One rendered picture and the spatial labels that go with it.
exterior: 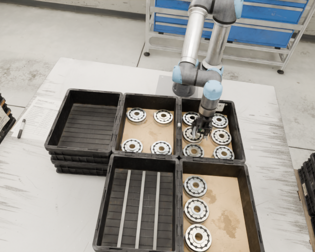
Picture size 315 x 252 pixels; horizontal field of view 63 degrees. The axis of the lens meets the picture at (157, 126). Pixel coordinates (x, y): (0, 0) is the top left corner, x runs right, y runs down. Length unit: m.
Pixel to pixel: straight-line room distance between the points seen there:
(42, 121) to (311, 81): 3.00
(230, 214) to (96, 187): 0.64
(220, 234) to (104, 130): 0.74
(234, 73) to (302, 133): 1.04
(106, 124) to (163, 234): 0.64
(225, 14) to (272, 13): 1.83
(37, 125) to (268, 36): 2.56
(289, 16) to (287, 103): 0.90
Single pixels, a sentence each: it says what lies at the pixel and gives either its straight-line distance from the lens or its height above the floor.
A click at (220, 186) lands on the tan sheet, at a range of 1.24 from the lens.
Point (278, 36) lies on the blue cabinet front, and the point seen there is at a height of 0.45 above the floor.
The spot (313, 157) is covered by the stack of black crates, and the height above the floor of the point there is 0.38.
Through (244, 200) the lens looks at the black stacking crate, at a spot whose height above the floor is 0.86.
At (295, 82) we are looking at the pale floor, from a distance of 3.50.
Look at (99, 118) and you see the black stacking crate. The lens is 1.44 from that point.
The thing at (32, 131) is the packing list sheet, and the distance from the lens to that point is 1.64.
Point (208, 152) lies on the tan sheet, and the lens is 1.32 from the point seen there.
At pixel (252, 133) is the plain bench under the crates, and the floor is 0.70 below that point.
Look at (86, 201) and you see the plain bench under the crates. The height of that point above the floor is 0.70.
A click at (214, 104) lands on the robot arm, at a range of 1.11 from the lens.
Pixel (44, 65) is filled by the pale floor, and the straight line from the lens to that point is 3.35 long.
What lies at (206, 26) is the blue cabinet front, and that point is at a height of 0.46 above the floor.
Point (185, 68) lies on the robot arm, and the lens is 1.17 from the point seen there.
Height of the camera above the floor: 1.88
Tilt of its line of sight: 49 degrees down
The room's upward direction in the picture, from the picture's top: 5 degrees clockwise
